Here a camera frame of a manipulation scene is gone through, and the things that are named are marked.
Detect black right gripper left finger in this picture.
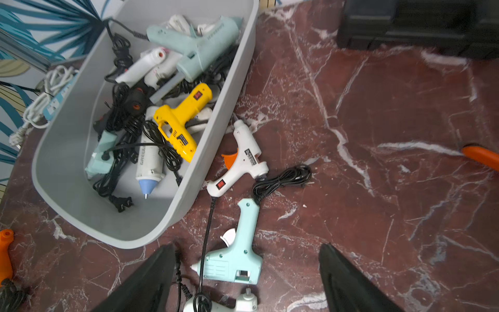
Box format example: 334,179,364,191
94,244,176,312

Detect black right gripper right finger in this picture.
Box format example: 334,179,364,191
318,244,402,311

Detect white blue-tip glue gun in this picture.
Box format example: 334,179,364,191
136,106,165,200

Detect white glue gun red switch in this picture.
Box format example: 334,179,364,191
207,120,269,198

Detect yellow glue gun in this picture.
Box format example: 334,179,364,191
153,83,213,163

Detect white glue gun long nozzle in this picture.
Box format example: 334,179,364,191
115,48,166,87

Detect large mint green glue gun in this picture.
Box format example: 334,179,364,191
146,16,243,104

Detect black glue gun orange trigger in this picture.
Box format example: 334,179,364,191
93,83,154,136

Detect large white pink glue gun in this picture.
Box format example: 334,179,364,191
144,51,183,90

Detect small mint glue gun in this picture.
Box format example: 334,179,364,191
191,198,262,285

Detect grey plastic storage box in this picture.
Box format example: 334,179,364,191
32,1,259,249

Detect teal power strip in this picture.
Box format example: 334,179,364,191
43,70,79,122

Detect black tool case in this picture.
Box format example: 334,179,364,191
337,1,498,59

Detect orange handled pliers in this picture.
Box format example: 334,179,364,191
461,144,499,172

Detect white power cord with plug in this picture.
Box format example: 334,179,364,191
8,64,75,148

